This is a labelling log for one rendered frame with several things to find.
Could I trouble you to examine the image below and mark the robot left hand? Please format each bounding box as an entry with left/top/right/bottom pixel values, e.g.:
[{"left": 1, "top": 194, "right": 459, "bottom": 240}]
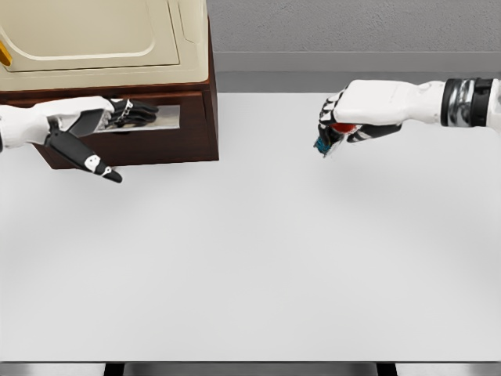
[{"left": 31, "top": 96, "right": 160, "bottom": 184}]

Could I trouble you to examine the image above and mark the yellow cabinet handle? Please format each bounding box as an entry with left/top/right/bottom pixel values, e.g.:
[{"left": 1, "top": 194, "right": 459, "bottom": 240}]
[{"left": 0, "top": 38, "right": 14, "bottom": 70}]

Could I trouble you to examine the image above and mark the switch with red button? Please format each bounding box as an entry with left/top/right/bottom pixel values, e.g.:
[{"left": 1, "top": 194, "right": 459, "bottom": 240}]
[{"left": 312, "top": 122, "right": 358, "bottom": 160}]

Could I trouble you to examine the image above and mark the brown cabinet drawer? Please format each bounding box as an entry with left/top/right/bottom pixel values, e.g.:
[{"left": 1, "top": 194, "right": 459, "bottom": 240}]
[{"left": 5, "top": 90, "right": 214, "bottom": 170}]

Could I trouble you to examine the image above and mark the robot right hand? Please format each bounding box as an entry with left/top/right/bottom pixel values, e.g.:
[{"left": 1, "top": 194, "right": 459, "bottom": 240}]
[{"left": 317, "top": 79, "right": 412, "bottom": 154}]

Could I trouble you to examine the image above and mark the beige and brown cabinet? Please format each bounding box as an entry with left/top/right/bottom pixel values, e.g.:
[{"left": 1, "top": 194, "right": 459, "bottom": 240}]
[{"left": 0, "top": 0, "right": 220, "bottom": 170}]

